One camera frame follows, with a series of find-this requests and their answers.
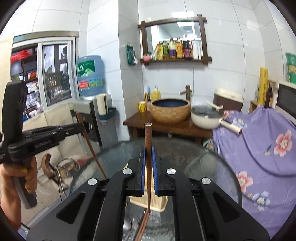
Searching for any white pan with lid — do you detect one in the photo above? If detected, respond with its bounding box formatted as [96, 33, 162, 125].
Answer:
[191, 101, 242, 135]

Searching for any person's left hand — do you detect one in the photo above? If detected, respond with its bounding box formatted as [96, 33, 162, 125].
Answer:
[0, 156, 38, 230]

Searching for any sliding window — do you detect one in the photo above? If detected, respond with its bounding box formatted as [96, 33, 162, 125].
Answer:
[11, 31, 79, 119]

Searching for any paper towel roll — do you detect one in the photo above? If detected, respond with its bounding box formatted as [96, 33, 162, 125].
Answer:
[96, 93, 108, 115]

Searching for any woven basin sink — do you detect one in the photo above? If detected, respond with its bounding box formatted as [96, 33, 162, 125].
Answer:
[149, 98, 191, 124]

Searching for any wooden chair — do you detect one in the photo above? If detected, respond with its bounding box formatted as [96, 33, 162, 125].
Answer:
[41, 154, 66, 185]

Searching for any wooden framed mirror shelf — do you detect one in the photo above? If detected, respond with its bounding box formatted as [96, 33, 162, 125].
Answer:
[138, 15, 212, 65]

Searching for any brown white rice cooker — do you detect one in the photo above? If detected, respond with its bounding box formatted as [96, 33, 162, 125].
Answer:
[213, 88, 243, 111]

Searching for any dark wooden sink table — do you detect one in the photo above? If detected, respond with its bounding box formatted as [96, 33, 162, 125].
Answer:
[123, 112, 212, 144]

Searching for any microwave oven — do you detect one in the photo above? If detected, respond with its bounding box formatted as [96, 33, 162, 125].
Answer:
[275, 81, 296, 125]

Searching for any wooden faucet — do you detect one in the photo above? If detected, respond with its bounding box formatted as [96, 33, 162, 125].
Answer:
[180, 85, 192, 101]

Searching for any yellow box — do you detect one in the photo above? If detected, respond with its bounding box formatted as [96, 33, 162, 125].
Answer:
[258, 67, 268, 105]

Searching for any yellow soap bottle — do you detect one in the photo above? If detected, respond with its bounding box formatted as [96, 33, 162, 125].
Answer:
[151, 86, 161, 101]

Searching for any yellow mug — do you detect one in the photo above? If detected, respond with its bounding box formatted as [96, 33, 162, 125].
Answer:
[138, 101, 147, 113]

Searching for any beige plastic utensil holder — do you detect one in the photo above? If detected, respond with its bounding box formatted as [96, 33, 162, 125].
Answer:
[126, 162, 169, 213]

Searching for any green packages stack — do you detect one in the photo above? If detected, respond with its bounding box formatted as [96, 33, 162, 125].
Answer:
[285, 53, 296, 84]

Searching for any green hanging bag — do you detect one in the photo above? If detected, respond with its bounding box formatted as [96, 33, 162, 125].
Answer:
[126, 44, 137, 66]

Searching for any dark glass bottle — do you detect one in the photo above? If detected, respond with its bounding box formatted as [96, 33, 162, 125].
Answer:
[264, 84, 273, 108]

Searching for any blue water jug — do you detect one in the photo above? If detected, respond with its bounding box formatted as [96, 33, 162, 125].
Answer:
[76, 55, 106, 96]

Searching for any brown wooden chopstick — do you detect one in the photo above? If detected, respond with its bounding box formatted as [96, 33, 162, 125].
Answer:
[134, 209, 151, 241]
[76, 113, 107, 179]
[144, 123, 152, 209]

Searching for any purple floral cloth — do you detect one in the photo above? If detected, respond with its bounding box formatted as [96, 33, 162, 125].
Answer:
[213, 106, 295, 237]

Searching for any water dispenser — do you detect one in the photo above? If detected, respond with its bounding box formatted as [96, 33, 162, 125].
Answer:
[73, 96, 118, 149]

